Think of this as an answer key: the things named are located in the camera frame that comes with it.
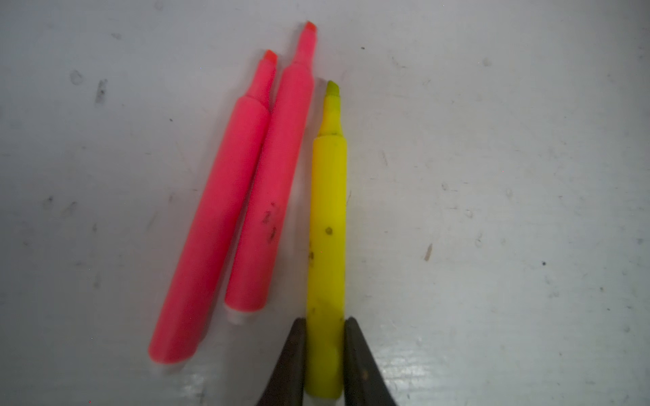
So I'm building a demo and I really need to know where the yellow highlighter pen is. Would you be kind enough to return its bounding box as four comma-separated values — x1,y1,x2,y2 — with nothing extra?
305,81,348,403

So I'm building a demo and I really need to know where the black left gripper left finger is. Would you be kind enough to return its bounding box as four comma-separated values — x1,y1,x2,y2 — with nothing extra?
257,317,306,406

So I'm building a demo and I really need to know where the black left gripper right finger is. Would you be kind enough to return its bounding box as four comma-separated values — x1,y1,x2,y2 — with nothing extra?
343,317,396,406

